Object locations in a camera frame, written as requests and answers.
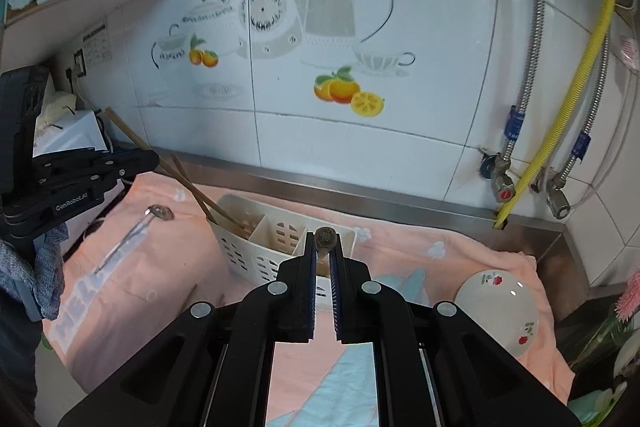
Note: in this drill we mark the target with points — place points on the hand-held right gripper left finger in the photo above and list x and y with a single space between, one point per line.
310 302

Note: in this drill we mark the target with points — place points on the glass vase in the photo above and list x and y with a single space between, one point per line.
600 337

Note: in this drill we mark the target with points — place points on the cream cloth bundle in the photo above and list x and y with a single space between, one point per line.
56 107

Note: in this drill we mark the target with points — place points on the pink paper tag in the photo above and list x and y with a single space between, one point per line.
631 52

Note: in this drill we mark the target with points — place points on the wall power outlet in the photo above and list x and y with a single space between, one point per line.
79 63

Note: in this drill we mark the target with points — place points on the white appliance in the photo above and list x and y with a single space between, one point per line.
70 132

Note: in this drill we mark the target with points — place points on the brown wooden chopstick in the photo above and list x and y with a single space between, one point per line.
192 187
200 194
324 239

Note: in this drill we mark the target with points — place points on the printed wall label sheet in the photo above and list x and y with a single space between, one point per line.
97 42

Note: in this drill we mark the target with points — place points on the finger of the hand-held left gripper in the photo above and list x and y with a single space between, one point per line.
80 187
125 159

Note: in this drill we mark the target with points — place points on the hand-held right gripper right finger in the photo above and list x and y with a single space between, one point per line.
334 302

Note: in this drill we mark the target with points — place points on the white plastic utensil caddy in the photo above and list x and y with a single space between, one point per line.
260 252

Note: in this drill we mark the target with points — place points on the pink flower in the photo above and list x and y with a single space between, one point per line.
631 297

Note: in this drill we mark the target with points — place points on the person's left hand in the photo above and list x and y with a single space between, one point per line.
47 277

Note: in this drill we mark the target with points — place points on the pink printed towel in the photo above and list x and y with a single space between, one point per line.
165 322

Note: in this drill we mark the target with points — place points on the white floral bowl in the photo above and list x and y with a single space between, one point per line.
495 312

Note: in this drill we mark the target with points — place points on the metal spoon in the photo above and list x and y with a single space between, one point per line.
132 234

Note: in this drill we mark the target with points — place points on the metal angle valve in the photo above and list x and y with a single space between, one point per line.
501 184
556 202

